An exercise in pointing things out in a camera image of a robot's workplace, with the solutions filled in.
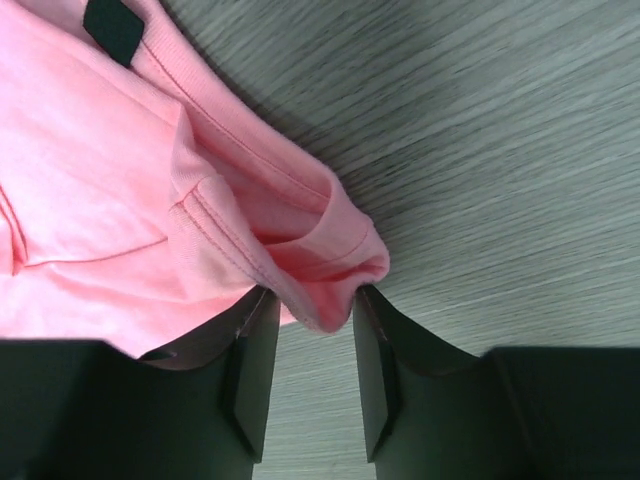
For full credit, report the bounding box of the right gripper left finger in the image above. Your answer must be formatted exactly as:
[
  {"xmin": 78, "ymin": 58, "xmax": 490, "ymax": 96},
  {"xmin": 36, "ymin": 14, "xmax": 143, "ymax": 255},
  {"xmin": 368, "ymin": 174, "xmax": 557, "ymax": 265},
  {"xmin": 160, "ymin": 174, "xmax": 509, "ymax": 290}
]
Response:
[{"xmin": 1, "ymin": 287, "xmax": 280, "ymax": 479}]

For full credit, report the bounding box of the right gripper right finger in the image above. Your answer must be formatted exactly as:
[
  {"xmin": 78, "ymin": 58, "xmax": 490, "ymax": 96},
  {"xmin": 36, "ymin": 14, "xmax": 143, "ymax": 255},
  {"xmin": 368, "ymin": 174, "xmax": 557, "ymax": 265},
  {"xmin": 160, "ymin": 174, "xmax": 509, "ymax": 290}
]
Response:
[{"xmin": 353, "ymin": 286, "xmax": 639, "ymax": 479}]

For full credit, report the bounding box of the pink t-shirt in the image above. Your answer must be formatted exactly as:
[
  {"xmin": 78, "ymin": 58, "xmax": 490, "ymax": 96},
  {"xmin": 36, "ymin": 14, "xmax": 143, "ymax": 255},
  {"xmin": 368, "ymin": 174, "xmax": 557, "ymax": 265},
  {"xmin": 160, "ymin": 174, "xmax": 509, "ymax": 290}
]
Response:
[{"xmin": 1, "ymin": 1, "xmax": 390, "ymax": 356}]

